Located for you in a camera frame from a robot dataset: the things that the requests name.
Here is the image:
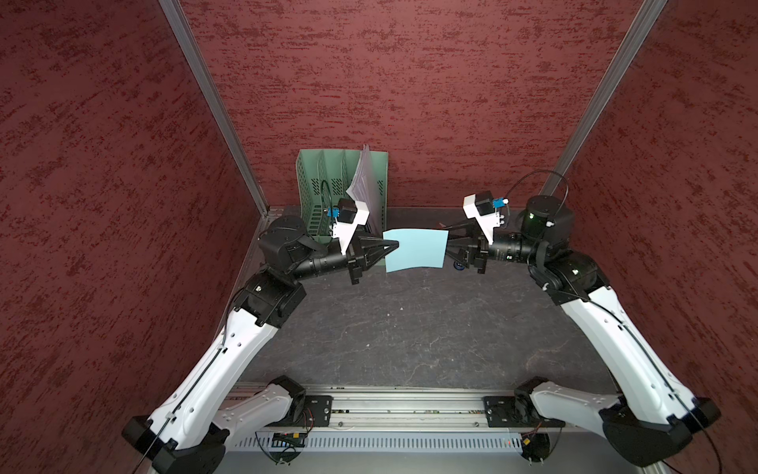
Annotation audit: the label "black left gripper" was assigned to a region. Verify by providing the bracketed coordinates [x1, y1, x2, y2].
[289, 229, 397, 284]

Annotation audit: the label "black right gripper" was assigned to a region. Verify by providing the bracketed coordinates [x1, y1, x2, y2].
[434, 214, 545, 272]

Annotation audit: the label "light blue square paper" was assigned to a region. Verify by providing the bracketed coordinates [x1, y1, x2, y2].
[383, 228, 448, 273]

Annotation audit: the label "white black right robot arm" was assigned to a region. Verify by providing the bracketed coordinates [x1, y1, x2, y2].
[446, 192, 720, 467]

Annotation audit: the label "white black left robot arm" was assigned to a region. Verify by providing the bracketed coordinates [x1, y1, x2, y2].
[122, 215, 400, 473]

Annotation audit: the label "white paper sheets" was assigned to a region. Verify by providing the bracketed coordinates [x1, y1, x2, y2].
[347, 145, 389, 236]

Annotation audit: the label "green plastic file organizer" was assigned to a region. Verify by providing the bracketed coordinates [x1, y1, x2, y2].
[295, 149, 389, 244]

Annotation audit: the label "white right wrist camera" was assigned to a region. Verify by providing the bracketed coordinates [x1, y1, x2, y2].
[463, 191, 510, 244]

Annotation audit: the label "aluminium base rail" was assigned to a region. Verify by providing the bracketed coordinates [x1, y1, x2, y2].
[227, 384, 629, 434]

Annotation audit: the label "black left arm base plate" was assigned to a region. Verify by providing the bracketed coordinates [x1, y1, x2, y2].
[298, 395, 334, 429]

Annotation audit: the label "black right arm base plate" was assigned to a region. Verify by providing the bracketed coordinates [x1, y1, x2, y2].
[483, 396, 566, 430]

